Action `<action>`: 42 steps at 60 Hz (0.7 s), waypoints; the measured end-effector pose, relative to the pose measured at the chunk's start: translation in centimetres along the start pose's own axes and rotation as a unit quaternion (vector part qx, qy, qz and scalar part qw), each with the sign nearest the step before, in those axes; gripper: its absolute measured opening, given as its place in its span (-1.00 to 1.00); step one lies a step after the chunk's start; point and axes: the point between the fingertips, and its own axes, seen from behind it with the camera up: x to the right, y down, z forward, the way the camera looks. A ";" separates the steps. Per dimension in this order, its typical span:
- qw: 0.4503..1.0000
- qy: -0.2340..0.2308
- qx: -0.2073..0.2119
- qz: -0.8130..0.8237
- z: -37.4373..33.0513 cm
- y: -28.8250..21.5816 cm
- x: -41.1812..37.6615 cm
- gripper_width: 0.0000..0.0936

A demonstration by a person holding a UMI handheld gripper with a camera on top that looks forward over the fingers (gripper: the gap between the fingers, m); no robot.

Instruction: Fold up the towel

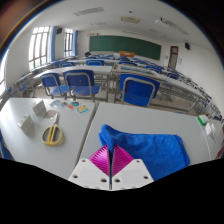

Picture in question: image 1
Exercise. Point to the blue classroom chair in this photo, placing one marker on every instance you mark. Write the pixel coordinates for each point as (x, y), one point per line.
(138, 90)
(50, 81)
(78, 80)

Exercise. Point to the ceiling light grille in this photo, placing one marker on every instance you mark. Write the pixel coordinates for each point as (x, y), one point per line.
(88, 11)

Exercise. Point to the green chalkboard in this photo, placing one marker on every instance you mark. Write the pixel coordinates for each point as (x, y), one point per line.
(125, 46)

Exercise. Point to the narrow multi-pane window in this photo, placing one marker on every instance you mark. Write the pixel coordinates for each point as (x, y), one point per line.
(68, 42)

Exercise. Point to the white ceiling projector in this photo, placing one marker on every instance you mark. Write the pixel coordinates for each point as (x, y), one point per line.
(160, 21)

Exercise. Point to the black wall speaker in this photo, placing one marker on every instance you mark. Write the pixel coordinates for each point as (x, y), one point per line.
(187, 46)
(59, 30)

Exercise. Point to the framed board on desk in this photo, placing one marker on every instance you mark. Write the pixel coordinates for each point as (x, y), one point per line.
(133, 68)

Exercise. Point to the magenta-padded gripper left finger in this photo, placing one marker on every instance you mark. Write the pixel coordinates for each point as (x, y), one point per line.
(87, 173)

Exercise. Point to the blue towel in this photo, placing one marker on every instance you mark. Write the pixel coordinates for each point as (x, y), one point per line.
(153, 150)

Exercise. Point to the dark red classroom door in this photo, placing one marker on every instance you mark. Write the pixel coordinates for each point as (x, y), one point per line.
(173, 58)

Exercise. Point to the green and white box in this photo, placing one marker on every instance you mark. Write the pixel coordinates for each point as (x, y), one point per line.
(202, 119)

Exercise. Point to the white long classroom desk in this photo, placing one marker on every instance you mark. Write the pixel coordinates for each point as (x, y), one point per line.
(173, 83)
(93, 68)

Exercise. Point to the group of blue classroom chairs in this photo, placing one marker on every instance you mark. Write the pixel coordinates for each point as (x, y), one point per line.
(95, 62)

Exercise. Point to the blue curtain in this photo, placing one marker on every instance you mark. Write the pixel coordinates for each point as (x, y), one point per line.
(53, 43)
(75, 42)

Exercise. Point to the colourful picture card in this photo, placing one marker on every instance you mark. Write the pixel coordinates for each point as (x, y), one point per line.
(55, 103)
(73, 105)
(63, 105)
(83, 109)

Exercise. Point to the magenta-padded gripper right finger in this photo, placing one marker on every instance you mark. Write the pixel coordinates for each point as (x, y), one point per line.
(133, 173)

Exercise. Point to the white folded card stand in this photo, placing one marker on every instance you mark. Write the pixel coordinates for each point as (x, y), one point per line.
(39, 108)
(26, 125)

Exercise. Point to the orange lectern desk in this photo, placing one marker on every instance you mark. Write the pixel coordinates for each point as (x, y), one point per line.
(127, 54)

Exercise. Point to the large multi-pane window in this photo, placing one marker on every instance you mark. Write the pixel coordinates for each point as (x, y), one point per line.
(38, 48)

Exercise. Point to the ceiling air conditioner panel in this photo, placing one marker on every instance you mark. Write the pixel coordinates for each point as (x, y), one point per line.
(130, 19)

